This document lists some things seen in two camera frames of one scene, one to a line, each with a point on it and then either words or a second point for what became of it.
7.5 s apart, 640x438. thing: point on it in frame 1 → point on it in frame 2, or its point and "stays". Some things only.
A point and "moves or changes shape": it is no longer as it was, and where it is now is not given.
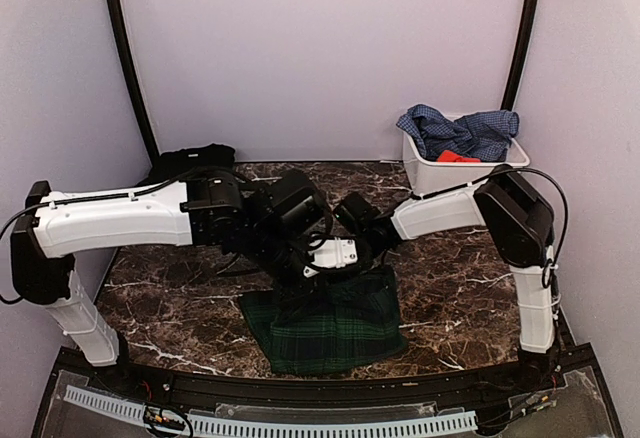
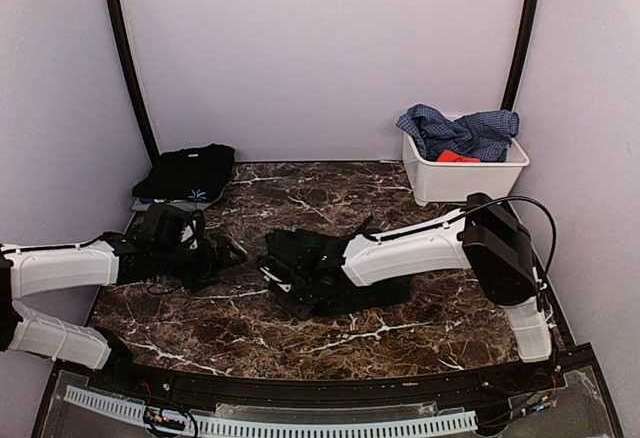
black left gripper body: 284,292 → 204,267
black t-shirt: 173,163 stays
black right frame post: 525,35 stays
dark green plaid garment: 360,323 moves or changes shape
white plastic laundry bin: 426,176 stays
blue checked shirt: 486,136 stays
